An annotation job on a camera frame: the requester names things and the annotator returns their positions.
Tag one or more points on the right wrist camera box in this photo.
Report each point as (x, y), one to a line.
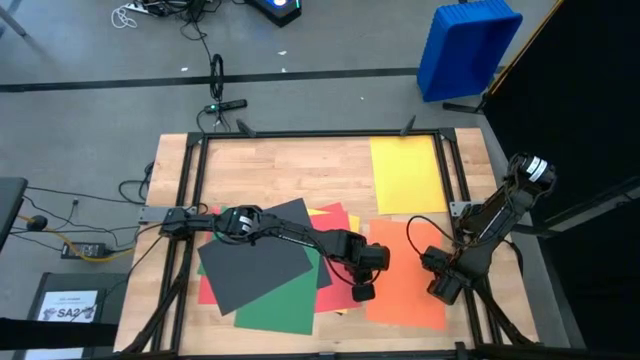
(445, 291)

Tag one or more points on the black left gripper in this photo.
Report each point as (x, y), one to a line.
(367, 257)

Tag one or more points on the white SA2 label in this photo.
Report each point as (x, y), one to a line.
(67, 302)

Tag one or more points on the grey metal mounting plate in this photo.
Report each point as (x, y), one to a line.
(150, 215)
(456, 208)

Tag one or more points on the black round plug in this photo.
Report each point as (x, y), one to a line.
(37, 223)

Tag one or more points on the black paper sheet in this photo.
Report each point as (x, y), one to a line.
(250, 270)
(324, 275)

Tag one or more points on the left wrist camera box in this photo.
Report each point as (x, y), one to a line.
(363, 292)

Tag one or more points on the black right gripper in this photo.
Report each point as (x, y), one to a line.
(434, 260)

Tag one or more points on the black partition panel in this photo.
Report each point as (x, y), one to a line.
(575, 100)

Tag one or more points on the grey metal leg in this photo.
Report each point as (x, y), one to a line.
(15, 24)

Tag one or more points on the blue plastic bin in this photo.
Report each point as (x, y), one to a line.
(465, 55)

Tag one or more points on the black USB hub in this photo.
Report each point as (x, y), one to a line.
(230, 105)

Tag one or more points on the black computer with lights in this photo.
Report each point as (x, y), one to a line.
(280, 15)

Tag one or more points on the black case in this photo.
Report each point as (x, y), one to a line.
(45, 280)

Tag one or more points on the black aluminium table frame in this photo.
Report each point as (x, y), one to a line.
(320, 134)

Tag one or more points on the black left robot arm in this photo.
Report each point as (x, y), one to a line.
(290, 235)

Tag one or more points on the green paper sheet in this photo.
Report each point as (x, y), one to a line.
(280, 310)
(201, 269)

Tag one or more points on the yellow paper sheet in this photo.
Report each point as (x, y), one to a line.
(354, 222)
(407, 175)

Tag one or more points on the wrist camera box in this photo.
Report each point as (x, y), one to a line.
(363, 292)
(445, 291)

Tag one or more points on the white power strip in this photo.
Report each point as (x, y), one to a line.
(136, 7)

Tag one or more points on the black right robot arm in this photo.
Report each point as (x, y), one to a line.
(500, 215)

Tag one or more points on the orange paper sheet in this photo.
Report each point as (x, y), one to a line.
(405, 290)

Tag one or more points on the black furniture corner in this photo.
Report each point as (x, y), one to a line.
(10, 210)

